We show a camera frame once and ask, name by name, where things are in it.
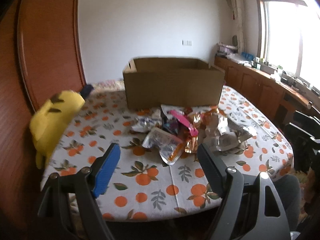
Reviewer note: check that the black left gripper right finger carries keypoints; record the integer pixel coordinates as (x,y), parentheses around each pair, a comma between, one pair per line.
(250,208)

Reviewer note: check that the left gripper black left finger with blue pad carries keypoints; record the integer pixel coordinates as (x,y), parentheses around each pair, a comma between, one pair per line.
(87,185)

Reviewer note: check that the orange print tablecloth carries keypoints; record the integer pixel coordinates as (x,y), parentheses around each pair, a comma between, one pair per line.
(142,186)

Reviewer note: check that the large silver snack bag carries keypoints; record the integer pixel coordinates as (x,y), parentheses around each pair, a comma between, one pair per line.
(222,134)

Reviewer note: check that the yellow plush toy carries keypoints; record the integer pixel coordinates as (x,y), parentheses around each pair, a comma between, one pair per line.
(50,121)

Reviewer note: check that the black office chair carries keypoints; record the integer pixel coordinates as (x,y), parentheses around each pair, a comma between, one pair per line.
(303,135)

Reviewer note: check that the pink snack wrapper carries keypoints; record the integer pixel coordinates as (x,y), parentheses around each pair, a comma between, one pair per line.
(183,120)

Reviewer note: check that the silver foil snack packet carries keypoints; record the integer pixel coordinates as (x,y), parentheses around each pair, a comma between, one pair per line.
(170,147)

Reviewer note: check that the gold foil snack bag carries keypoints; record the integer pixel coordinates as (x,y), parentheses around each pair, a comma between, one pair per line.
(192,143)

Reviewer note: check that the wooden window cabinet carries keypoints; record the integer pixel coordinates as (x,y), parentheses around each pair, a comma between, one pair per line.
(275,100)

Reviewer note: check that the white silver snack packet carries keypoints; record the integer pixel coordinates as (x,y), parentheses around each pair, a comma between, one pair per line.
(146,120)

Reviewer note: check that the dark purple snack packet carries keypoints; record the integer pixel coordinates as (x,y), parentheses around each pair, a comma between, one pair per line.
(170,125)

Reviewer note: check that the dark blue small object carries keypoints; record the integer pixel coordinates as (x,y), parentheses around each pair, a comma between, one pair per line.
(86,90)

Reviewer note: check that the brown cardboard box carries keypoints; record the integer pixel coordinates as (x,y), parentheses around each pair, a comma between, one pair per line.
(177,81)

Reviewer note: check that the white wall socket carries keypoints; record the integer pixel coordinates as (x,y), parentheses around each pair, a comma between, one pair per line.
(186,43)

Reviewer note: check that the window with frame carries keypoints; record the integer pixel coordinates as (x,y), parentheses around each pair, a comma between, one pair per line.
(290,38)

